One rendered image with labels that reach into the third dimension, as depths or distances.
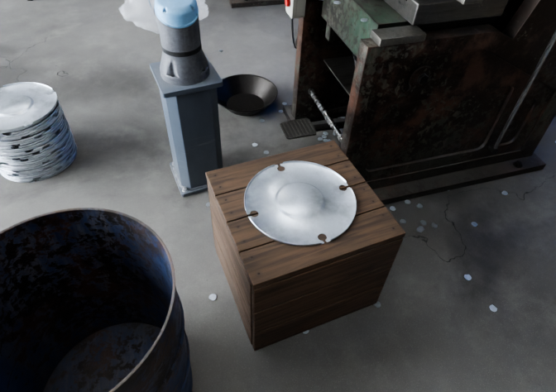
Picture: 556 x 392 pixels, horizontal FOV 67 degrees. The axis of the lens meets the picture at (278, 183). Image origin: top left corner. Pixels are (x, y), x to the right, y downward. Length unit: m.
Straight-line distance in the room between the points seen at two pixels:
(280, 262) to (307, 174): 0.29
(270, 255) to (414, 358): 0.54
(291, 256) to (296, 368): 0.37
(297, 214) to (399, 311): 0.49
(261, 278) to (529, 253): 1.03
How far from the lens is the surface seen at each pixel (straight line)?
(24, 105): 1.76
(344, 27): 1.47
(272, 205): 1.07
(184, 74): 1.31
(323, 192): 1.12
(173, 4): 1.26
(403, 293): 1.41
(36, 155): 1.74
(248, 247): 0.99
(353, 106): 1.31
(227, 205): 1.08
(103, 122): 2.01
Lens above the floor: 1.16
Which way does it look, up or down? 46 degrees down
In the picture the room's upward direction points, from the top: 3 degrees clockwise
